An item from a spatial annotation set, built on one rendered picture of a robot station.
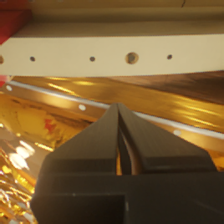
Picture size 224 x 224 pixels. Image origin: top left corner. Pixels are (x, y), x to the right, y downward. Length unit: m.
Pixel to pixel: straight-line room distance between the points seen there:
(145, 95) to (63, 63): 0.12
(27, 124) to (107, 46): 0.25
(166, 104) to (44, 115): 0.22
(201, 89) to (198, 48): 0.07
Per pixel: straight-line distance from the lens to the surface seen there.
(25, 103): 0.41
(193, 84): 0.29
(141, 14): 0.26
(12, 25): 0.24
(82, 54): 0.22
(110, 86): 0.28
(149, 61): 0.22
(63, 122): 0.37
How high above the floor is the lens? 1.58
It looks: 45 degrees up
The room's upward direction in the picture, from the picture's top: 180 degrees clockwise
